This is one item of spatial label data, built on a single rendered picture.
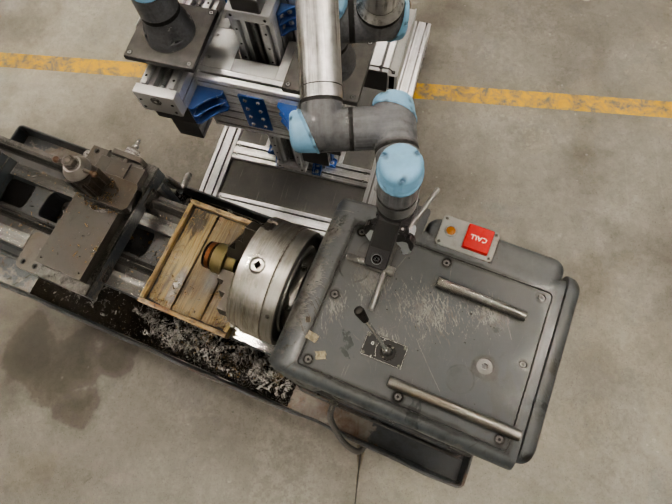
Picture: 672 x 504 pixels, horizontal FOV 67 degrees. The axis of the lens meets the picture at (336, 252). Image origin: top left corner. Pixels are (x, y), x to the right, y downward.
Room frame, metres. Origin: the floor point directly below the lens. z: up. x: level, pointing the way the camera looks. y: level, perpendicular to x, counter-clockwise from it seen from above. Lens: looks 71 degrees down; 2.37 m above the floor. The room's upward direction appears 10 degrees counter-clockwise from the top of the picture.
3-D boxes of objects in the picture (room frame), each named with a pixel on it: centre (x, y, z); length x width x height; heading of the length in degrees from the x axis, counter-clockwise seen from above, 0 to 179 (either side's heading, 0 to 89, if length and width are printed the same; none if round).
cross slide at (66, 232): (0.76, 0.71, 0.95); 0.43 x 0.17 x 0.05; 148
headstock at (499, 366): (0.20, -0.17, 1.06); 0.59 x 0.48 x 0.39; 58
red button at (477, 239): (0.35, -0.32, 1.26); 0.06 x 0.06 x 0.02; 58
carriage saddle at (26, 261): (0.77, 0.76, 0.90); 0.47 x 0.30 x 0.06; 148
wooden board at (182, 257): (0.54, 0.39, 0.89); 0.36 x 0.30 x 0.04; 148
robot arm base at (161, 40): (1.19, 0.37, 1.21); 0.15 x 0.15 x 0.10
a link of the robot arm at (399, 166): (0.38, -0.13, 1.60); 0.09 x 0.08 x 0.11; 172
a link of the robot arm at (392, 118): (0.48, -0.12, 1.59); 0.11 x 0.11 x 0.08; 82
